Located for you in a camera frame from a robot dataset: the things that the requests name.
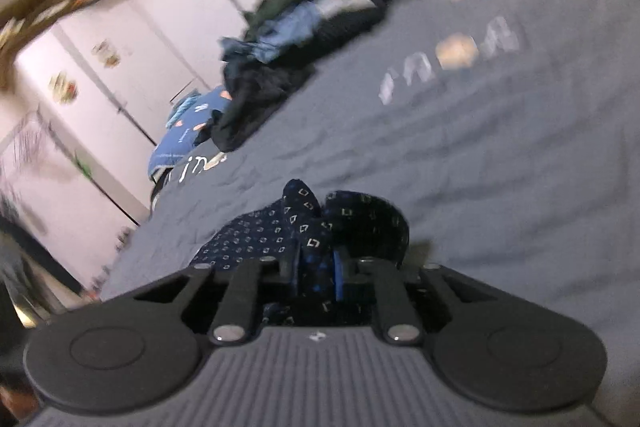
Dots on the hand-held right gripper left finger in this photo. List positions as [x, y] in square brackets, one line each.
[292, 274]

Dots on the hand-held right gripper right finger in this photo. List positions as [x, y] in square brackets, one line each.
[339, 274]

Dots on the navy patterned sweater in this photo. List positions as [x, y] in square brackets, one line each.
[360, 227]

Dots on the grey quilted bedspread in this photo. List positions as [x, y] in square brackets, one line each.
[450, 157]

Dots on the blue printed pillow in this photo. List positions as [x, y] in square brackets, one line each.
[185, 137]

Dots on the black crumpled garment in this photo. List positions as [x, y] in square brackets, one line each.
[255, 102]

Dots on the light blue garment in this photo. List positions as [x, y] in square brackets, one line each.
[285, 29]

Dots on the navy dotted folded garment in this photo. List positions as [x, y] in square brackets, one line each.
[345, 27]

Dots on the white wardrobe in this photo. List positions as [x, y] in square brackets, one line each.
[100, 107]

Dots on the dark green garment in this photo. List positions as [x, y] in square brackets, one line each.
[280, 4]

